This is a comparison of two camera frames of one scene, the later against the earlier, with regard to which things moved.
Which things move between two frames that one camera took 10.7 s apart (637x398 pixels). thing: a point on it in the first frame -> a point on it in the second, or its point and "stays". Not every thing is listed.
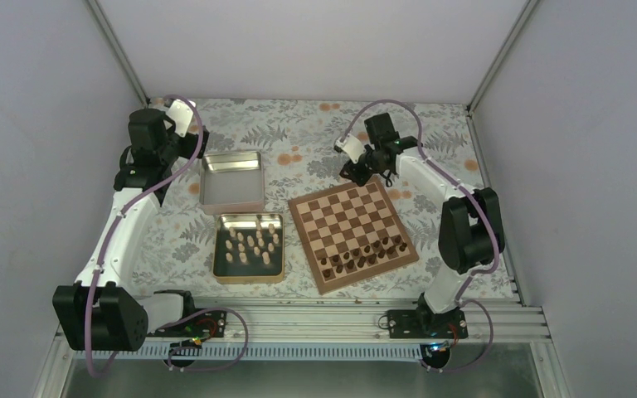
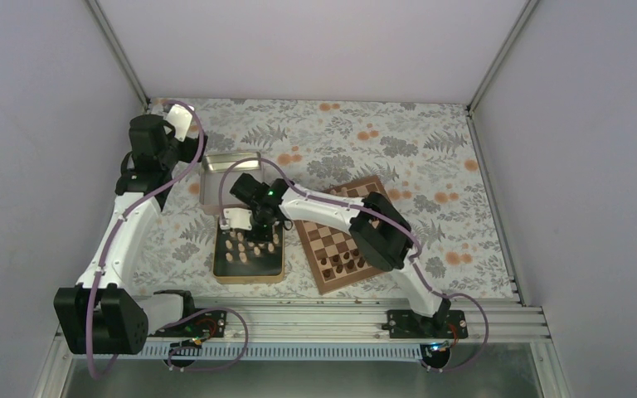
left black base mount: x=208 y=325 stays
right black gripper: x=360 y=179 -> x=262 y=237
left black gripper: x=191 y=147 stays
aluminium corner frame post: x=115 y=43 stays
